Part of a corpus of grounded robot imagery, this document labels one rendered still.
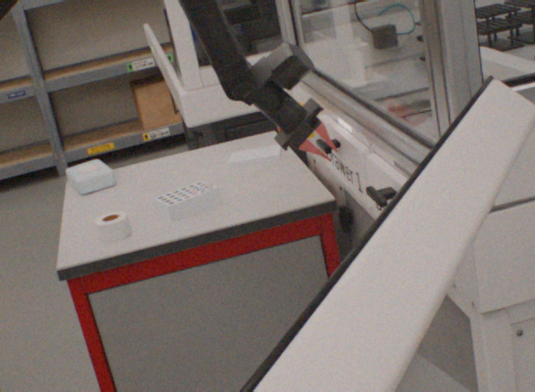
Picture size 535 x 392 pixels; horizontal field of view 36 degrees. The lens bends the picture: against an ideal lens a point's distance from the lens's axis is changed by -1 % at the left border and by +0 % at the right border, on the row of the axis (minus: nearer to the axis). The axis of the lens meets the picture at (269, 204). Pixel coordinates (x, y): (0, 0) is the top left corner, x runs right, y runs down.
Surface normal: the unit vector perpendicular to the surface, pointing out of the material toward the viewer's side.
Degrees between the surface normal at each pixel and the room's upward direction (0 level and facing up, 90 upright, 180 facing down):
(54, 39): 90
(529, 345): 90
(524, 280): 90
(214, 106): 90
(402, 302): 40
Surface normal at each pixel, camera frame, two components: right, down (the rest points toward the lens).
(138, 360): 0.19, 0.31
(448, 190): 0.43, -0.71
